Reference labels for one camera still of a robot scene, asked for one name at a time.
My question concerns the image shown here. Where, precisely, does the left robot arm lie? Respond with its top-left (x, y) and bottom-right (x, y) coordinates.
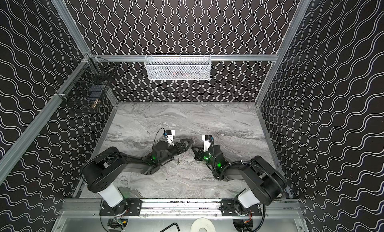
top-left (81, 139), bottom-right (194, 208)

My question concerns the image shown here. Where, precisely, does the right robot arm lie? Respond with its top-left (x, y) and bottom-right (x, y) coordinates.
top-left (192, 145), bottom-right (288, 216)

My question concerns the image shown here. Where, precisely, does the black allen key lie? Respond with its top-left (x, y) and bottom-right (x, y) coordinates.
top-left (160, 223), bottom-right (181, 232)

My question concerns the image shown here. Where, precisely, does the white tape roll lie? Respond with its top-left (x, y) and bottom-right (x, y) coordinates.
top-left (190, 218), bottom-right (216, 232)

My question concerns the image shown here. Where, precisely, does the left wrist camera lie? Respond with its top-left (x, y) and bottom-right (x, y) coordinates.
top-left (164, 129), bottom-right (176, 146)

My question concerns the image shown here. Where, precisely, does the white mesh wall basket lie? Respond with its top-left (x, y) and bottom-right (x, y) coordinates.
top-left (144, 54), bottom-right (212, 80)

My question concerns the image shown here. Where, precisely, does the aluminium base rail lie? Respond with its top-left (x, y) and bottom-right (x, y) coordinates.
top-left (60, 199), bottom-right (302, 219)

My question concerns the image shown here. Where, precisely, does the black wire wall basket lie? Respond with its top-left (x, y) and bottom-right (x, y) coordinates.
top-left (59, 57), bottom-right (118, 113)

